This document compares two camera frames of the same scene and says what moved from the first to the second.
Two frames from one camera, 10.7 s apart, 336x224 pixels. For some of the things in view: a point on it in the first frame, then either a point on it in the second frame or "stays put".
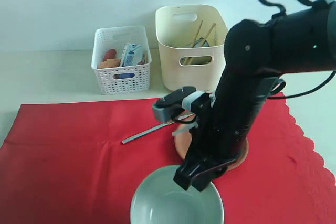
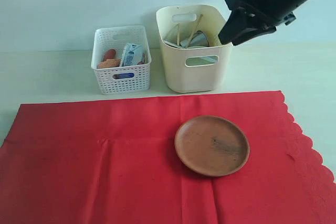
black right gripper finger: (202, 180) to (264, 30)
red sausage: (110, 54) stays put
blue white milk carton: (132, 54) stays put
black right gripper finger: (184, 174) to (240, 20)
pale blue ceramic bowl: (159, 199) to (199, 40)
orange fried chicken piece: (109, 63) stays put
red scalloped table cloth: (66, 163) stays put
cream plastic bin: (191, 38) stays put
